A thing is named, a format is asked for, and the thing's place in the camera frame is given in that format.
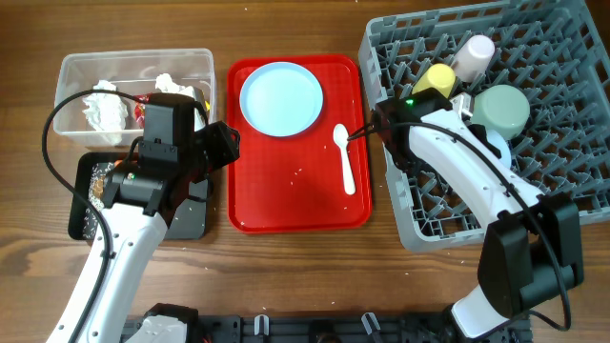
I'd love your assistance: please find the light blue bowl with rice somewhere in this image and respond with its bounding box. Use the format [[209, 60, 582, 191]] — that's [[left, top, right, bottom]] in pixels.
[[486, 130, 512, 169]]

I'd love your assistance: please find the gray dishwasher rack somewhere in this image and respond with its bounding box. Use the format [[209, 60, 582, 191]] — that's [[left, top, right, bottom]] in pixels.
[[358, 0, 609, 252]]

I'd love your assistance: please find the yellow plastic cup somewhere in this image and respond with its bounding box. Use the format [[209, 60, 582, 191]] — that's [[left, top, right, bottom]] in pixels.
[[412, 64, 457, 98]]

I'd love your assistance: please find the red serving tray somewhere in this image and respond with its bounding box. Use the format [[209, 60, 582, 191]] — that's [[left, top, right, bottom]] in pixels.
[[226, 54, 373, 234]]

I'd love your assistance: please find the white plastic spoon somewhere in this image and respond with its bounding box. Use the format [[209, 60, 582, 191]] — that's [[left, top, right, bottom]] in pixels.
[[333, 124, 356, 195]]

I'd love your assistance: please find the small white tissue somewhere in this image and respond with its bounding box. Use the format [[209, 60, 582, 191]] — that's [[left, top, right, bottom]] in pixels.
[[155, 73, 194, 98]]

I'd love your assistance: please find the black rectangular tray bin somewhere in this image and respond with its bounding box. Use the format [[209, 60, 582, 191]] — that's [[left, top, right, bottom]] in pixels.
[[68, 151, 211, 240]]

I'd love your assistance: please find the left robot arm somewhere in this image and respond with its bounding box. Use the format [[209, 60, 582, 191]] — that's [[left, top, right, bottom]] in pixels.
[[49, 122, 240, 342]]

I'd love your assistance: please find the brown food piece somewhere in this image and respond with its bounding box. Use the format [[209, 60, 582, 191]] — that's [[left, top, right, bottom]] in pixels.
[[91, 175, 106, 199]]

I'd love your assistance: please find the clear plastic storage bin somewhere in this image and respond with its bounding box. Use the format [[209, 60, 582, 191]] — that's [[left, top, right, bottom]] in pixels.
[[52, 48, 217, 148]]

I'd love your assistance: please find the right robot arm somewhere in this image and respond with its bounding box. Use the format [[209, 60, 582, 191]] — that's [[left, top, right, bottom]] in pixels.
[[372, 89, 584, 342]]

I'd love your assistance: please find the white rice pile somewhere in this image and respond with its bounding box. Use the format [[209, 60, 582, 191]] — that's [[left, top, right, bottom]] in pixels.
[[83, 162, 113, 239]]

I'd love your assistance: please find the red strawberry candy wrapper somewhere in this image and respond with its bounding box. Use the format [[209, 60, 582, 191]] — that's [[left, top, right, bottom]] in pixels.
[[133, 93, 150, 129]]

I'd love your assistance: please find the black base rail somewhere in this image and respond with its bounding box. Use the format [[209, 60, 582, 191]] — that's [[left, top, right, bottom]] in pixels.
[[121, 312, 531, 343]]

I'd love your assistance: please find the pink white cup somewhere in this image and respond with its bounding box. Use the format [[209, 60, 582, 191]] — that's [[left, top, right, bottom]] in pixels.
[[451, 35, 496, 83]]

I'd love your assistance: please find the large white tissue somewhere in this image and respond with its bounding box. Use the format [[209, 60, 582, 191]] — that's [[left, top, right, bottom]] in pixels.
[[82, 92, 129, 146]]

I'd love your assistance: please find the light blue plate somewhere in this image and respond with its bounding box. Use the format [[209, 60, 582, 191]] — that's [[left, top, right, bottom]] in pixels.
[[239, 61, 324, 137]]

